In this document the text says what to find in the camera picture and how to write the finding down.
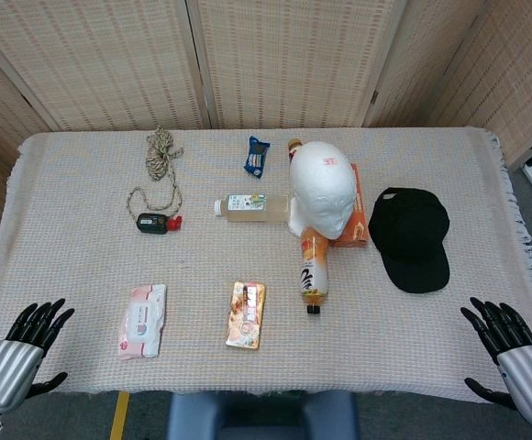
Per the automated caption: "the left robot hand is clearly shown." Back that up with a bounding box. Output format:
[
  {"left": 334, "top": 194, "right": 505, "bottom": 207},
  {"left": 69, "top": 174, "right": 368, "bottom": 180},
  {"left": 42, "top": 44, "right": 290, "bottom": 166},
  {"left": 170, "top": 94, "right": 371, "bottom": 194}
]
[{"left": 0, "top": 297, "right": 76, "bottom": 414}]

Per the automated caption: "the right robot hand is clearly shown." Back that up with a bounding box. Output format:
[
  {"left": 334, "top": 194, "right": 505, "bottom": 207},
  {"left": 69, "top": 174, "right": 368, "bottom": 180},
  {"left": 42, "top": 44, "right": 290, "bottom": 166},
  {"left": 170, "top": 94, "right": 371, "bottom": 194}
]
[{"left": 460, "top": 296, "right": 532, "bottom": 429}]

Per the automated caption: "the black baseball cap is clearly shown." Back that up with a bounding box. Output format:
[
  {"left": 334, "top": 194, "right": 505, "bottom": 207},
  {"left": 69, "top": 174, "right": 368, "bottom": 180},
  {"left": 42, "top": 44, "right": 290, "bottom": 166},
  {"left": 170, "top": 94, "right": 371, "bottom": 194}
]
[{"left": 368, "top": 186, "right": 451, "bottom": 294}]

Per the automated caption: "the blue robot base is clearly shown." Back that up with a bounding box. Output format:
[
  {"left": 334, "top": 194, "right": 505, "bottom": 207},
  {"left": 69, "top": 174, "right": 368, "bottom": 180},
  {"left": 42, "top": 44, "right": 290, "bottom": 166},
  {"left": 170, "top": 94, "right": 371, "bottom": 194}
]
[{"left": 166, "top": 390, "right": 360, "bottom": 440}]

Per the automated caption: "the white foam mannequin head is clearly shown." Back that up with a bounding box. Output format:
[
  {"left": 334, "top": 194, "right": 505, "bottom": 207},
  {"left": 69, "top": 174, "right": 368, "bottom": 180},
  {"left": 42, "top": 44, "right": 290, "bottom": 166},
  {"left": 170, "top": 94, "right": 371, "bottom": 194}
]
[{"left": 286, "top": 140, "right": 357, "bottom": 240}]

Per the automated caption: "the pink wet wipes pack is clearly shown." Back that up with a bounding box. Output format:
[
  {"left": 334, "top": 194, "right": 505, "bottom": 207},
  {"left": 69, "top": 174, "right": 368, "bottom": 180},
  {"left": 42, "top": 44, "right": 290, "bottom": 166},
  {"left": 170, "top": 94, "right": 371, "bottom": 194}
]
[{"left": 116, "top": 283, "right": 168, "bottom": 359}]

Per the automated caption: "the small black device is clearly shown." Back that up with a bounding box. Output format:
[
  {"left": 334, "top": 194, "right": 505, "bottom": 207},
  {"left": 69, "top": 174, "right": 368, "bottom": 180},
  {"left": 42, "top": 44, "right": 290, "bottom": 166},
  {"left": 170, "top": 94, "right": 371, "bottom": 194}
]
[{"left": 136, "top": 213, "right": 169, "bottom": 235}]

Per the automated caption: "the orange box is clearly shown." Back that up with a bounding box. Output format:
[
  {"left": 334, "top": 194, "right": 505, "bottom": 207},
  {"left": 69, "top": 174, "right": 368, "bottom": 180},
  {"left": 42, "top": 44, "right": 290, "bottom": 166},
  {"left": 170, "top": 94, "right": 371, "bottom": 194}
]
[{"left": 329, "top": 162, "right": 370, "bottom": 248}]

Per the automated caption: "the orange drink bottle black cap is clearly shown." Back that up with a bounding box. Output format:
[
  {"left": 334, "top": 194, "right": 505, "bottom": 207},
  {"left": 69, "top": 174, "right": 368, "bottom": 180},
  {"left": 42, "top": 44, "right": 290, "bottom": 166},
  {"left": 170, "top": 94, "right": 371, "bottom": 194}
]
[{"left": 298, "top": 225, "right": 331, "bottom": 315}]

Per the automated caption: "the orange snack packet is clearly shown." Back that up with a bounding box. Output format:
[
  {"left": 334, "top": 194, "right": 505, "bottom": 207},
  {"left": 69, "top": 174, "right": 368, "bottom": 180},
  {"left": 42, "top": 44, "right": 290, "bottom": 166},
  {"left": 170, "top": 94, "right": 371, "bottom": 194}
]
[{"left": 224, "top": 280, "right": 267, "bottom": 351}]

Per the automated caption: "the woven table cloth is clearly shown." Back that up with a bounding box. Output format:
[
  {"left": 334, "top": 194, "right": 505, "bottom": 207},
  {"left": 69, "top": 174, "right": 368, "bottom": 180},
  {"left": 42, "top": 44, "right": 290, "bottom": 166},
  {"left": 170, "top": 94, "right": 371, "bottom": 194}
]
[{"left": 0, "top": 126, "right": 532, "bottom": 404}]

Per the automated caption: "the clear tea bottle white cap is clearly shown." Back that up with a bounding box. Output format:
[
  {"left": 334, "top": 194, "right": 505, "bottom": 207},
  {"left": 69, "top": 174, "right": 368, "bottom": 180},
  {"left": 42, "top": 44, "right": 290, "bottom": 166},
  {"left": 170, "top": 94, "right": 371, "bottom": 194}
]
[{"left": 213, "top": 193, "right": 291, "bottom": 224}]

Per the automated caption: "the blue snack packet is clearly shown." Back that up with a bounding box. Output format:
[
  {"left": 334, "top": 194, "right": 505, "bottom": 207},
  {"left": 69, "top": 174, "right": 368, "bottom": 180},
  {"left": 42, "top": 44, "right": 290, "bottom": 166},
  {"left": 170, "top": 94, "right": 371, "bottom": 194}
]
[{"left": 242, "top": 135, "right": 272, "bottom": 180}]

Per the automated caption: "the folding bamboo screen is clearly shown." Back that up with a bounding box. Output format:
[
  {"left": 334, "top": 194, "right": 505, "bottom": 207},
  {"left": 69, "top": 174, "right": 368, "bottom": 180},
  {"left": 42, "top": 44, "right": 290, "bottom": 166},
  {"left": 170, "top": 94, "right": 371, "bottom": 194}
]
[{"left": 0, "top": 0, "right": 532, "bottom": 230}]

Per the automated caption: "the braided rope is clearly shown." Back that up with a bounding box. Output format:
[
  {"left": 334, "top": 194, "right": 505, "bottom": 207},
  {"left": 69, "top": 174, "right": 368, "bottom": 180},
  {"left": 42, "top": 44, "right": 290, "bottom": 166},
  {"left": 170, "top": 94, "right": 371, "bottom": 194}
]
[{"left": 126, "top": 126, "right": 186, "bottom": 221}]

